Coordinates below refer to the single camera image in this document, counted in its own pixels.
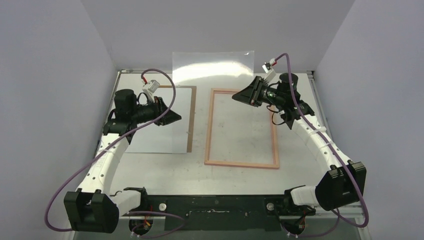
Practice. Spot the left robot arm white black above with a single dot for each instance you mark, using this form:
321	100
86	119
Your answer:
116	137

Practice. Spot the brown frame backing board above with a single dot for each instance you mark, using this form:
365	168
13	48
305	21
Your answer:
177	137

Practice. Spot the white photo paper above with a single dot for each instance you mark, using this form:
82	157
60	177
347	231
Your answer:
144	140

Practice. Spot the light wooden picture frame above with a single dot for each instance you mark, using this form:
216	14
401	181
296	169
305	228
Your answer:
237	136

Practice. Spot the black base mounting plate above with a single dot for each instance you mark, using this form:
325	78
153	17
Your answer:
224	222

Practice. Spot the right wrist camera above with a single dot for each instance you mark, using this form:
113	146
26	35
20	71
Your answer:
269	71

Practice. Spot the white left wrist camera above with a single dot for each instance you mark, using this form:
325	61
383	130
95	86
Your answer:
151	87

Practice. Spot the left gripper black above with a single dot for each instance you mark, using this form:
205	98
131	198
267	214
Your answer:
159	107

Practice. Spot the aluminium rail front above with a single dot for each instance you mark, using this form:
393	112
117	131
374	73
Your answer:
98	207

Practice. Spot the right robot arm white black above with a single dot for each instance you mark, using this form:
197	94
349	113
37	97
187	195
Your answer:
343	181

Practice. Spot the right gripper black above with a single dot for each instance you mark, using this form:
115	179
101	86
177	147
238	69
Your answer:
257	93

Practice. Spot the clear plastic sheet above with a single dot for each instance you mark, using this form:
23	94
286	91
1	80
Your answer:
206	66

